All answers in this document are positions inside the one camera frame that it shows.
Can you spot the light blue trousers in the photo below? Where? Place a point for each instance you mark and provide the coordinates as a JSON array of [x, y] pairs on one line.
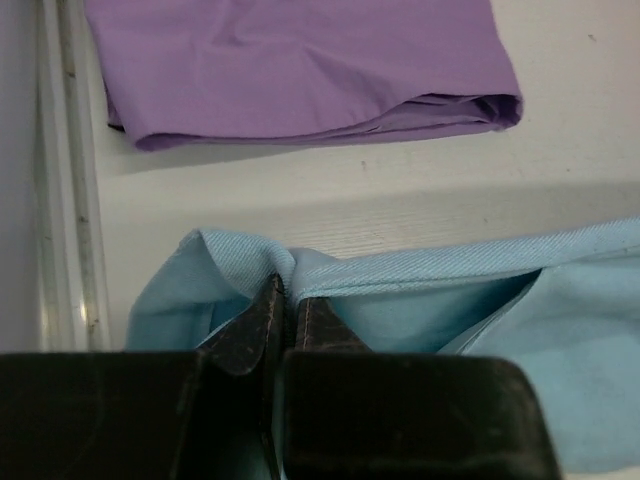
[[564, 307]]

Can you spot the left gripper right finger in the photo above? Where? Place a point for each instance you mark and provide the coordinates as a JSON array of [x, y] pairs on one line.
[[321, 434]]

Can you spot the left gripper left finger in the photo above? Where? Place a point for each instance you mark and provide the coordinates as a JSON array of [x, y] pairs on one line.
[[245, 355]]

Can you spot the folded purple trousers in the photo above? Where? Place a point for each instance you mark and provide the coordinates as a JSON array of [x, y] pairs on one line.
[[302, 72]]

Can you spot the aluminium rail frame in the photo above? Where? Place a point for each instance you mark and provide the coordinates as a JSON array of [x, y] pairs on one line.
[[73, 291]]

